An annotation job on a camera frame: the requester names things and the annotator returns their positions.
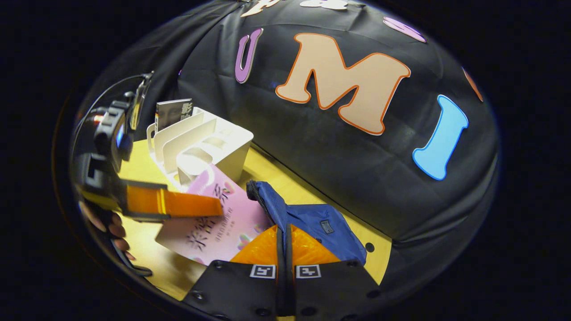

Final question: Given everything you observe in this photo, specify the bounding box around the black backdrop cloth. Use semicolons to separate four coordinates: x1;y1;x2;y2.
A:
76;0;499;286

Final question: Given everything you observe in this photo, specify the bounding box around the blue schoolbag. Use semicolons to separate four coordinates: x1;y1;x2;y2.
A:
246;180;367;266

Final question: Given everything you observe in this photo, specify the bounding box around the pink book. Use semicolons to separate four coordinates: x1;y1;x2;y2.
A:
155;164;273;266

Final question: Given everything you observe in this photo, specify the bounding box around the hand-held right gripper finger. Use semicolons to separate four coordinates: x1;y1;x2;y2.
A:
183;225;286;319
285;224;380;319

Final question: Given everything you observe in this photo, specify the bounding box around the white bookshelf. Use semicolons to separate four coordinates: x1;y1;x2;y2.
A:
146;107;254;193

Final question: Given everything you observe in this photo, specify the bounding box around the dark grey book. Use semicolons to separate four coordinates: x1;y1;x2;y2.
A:
155;99;193;132

